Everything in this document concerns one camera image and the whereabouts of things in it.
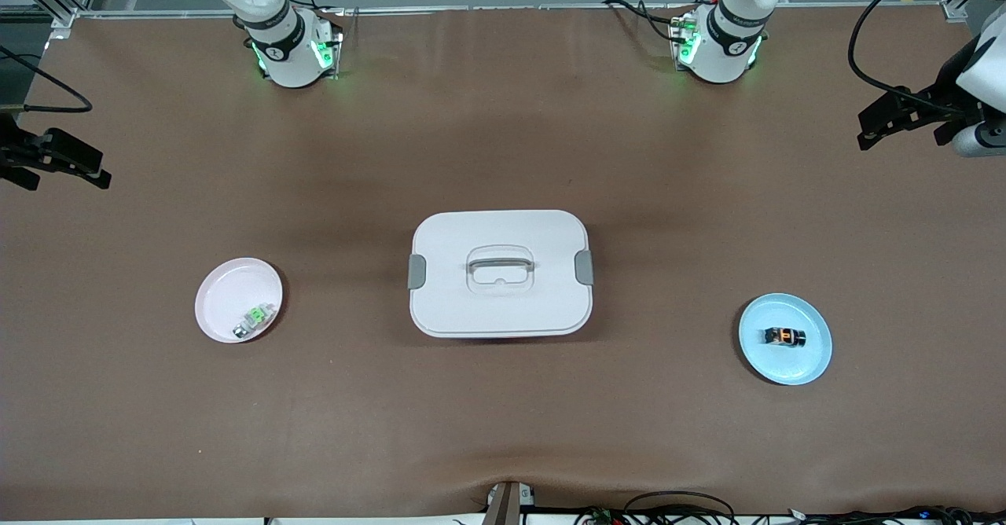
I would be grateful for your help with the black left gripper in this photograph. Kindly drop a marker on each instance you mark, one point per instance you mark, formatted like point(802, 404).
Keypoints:
point(937, 104)

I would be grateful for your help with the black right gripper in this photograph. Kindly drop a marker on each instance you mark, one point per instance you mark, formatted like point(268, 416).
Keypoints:
point(17, 152)

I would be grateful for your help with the orange push button switch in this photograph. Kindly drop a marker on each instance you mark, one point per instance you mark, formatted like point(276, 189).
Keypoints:
point(784, 337)

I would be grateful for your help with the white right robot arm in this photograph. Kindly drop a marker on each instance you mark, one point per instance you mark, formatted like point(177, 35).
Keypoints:
point(287, 61)

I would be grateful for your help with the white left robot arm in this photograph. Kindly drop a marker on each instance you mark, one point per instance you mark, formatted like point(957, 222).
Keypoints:
point(723, 53)

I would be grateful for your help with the pink round plate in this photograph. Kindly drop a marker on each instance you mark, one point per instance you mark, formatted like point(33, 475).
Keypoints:
point(228, 293)

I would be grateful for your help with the light blue round plate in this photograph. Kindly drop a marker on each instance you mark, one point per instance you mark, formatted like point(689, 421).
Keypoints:
point(786, 368)

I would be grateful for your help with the white lidded storage box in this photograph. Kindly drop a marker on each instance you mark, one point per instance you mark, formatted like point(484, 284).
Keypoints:
point(503, 305)

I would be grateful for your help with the brown table mat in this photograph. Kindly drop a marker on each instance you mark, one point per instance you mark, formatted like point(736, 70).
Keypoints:
point(503, 415)

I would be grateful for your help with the green push button switch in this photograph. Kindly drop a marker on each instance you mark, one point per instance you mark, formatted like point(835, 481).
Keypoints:
point(255, 320)

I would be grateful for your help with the aluminium table edge rail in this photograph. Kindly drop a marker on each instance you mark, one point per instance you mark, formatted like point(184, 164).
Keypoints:
point(471, 9)

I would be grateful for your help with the metal table edge bracket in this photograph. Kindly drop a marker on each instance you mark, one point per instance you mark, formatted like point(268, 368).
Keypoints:
point(503, 505)

